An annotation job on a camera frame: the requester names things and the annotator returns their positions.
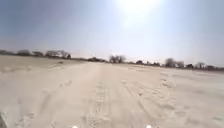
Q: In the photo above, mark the bare brownish sandy ground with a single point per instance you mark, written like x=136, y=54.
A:
x=26, y=61

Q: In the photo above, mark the pale sandy track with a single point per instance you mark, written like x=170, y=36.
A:
x=113, y=96

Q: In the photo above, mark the row of trees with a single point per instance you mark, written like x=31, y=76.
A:
x=116, y=59

